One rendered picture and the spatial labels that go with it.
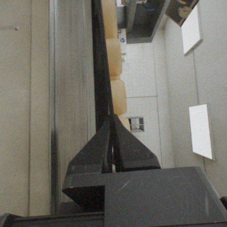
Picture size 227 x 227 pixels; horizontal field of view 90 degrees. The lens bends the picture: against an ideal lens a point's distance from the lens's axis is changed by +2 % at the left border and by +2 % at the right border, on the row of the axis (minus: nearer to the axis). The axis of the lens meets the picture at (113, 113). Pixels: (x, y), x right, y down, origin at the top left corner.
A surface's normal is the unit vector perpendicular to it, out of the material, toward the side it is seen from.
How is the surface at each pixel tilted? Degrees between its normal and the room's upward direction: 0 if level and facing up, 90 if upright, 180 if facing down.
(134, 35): 90
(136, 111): 90
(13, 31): 90
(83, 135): 90
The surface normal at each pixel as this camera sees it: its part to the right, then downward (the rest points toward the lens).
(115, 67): 0.08, 0.80
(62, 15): -0.02, -0.08
